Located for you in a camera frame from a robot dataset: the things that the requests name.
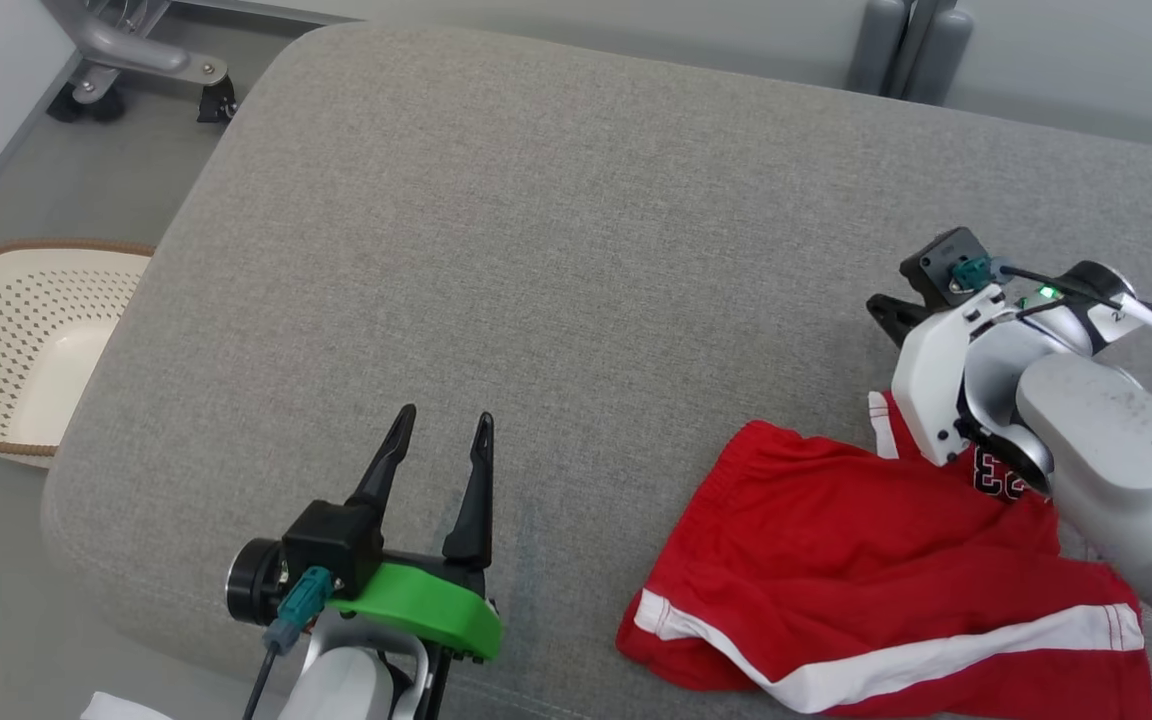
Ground white tape tag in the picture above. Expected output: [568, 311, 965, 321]
[81, 692, 172, 720]
[1086, 293, 1152, 331]

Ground grey partition post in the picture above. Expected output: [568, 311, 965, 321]
[846, 0, 975, 106]

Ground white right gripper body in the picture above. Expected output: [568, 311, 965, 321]
[891, 285, 1012, 468]

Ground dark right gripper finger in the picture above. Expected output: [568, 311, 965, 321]
[866, 293, 937, 349]

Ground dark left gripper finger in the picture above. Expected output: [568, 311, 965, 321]
[441, 411, 495, 567]
[346, 404, 418, 512]

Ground red white-striped shorts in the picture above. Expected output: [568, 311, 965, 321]
[616, 390, 1152, 720]

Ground grey wheeled frame leg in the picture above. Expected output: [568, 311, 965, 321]
[41, 0, 239, 126]

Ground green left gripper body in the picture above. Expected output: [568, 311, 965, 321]
[326, 548, 505, 663]

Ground black cable teal connector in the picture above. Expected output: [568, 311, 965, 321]
[241, 565, 337, 720]
[948, 255, 1152, 361]

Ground cream perforated laundry basket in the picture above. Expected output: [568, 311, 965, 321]
[0, 238, 155, 469]

